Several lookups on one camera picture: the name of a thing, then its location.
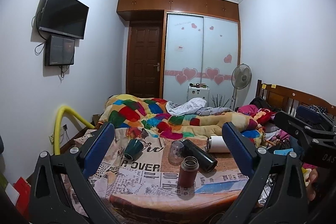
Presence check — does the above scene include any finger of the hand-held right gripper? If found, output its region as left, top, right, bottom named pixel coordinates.
left=272, top=111, right=335, bottom=146
left=296, top=105, right=336, bottom=132

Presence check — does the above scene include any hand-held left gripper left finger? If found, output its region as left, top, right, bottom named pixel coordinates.
left=28, top=122, right=124, bottom=224

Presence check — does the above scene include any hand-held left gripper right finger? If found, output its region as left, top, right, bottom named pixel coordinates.
left=210, top=122, right=309, bottom=224

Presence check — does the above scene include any white thermos cup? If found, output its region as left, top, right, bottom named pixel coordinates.
left=206, top=135, right=232, bottom=153

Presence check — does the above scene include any dark green cup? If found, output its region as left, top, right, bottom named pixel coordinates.
left=124, top=139, right=144, bottom=161

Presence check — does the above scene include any black thermos cup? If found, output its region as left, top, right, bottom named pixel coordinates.
left=182, top=139, right=218, bottom=172

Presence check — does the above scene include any red-brown thermos cup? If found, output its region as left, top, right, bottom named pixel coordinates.
left=178, top=156, right=199, bottom=188

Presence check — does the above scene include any clear glass cup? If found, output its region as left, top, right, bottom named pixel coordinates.
left=168, top=140, right=184, bottom=164

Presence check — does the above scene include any person's right hand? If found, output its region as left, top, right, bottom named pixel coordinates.
left=305, top=168, right=320, bottom=201

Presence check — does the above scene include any light blue paper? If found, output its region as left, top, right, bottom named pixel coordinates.
left=274, top=149, right=295, bottom=158

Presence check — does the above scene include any wooden bed headboard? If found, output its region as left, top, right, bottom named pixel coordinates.
left=256, top=80, right=336, bottom=121

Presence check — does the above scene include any red plush toy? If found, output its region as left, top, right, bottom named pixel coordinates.
left=252, top=108, right=278, bottom=125

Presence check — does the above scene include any black bag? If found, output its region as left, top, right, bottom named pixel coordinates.
left=249, top=96, right=274, bottom=109

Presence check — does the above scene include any pink clothing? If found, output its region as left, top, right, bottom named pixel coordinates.
left=237, top=105, right=259, bottom=117

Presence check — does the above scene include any yellow foam tube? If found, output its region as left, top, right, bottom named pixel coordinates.
left=53, top=105, right=95, bottom=155

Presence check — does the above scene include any dark spiky plant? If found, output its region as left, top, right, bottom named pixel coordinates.
left=211, top=94, right=232, bottom=109

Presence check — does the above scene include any newspaper print bed sheet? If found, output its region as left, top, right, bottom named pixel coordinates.
left=63, top=128, right=263, bottom=215

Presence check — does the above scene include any grey white quilt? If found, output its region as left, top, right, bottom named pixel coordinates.
left=165, top=97, right=238, bottom=117

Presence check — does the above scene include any colourful patchwork blanket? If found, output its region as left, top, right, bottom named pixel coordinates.
left=101, top=94, right=266, bottom=146

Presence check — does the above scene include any small white appliance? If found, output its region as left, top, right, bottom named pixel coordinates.
left=187, top=86, right=211, bottom=107

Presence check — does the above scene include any standing electric fan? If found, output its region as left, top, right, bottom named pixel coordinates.
left=230, top=63, right=253, bottom=110

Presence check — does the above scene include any red box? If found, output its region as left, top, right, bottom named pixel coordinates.
left=13, top=177, right=32, bottom=215

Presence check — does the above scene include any brown wooden door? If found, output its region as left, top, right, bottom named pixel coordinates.
left=126, top=21, right=164, bottom=99

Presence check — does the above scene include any sliding wardrobe with heart stickers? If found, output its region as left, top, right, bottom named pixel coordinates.
left=163, top=12, right=241, bottom=109

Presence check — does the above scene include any brown overhead cabinet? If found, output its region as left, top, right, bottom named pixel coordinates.
left=117, top=0, right=241, bottom=23

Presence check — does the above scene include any wall socket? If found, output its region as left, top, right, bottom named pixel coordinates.
left=50, top=124, right=69, bottom=143

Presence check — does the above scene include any small black wall screen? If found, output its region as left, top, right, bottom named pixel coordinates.
left=44, top=34, right=76, bottom=67

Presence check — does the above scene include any black television cable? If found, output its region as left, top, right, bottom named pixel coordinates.
left=32, top=7, right=48, bottom=55

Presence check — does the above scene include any wall-mounted black television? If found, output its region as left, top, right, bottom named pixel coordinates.
left=39, top=0, right=89, bottom=40

